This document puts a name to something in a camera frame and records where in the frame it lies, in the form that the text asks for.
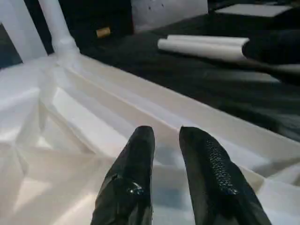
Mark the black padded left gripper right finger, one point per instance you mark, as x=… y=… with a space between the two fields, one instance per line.
x=215 y=187

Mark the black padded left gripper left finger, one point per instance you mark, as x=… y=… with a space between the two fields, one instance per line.
x=131 y=187

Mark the small yellow label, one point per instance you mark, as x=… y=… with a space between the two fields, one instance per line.
x=103 y=32

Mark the black work mat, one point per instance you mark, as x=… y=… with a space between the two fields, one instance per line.
x=187 y=75

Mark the white plastic table top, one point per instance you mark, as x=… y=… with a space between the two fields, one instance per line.
x=70 y=122

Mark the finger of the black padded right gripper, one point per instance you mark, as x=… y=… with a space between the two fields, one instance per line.
x=276 y=47

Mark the white flat board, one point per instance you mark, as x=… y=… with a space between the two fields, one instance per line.
x=255 y=10

